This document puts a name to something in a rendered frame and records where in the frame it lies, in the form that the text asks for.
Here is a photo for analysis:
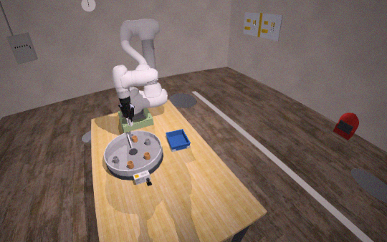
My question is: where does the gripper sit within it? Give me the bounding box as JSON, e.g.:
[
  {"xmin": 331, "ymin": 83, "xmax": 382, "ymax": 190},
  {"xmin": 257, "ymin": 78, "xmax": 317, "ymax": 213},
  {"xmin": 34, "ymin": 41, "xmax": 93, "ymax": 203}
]
[{"xmin": 118, "ymin": 97, "xmax": 135, "ymax": 127}]

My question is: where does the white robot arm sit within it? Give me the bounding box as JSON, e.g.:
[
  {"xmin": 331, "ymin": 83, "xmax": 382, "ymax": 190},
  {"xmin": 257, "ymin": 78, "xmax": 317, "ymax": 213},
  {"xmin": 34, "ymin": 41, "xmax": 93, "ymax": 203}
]
[{"xmin": 113, "ymin": 19, "xmax": 167, "ymax": 120}]

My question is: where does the grey round turning table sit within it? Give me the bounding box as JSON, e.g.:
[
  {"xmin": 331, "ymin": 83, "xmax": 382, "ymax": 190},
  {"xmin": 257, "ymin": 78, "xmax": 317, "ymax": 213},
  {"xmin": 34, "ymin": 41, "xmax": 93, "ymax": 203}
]
[{"xmin": 104, "ymin": 130, "xmax": 163, "ymax": 186}]

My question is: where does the blue crate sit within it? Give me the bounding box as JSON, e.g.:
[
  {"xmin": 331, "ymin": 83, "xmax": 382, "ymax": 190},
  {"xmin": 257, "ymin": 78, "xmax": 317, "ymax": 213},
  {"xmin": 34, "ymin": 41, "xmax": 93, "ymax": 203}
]
[{"xmin": 166, "ymin": 129, "xmax": 191, "ymax": 152}]

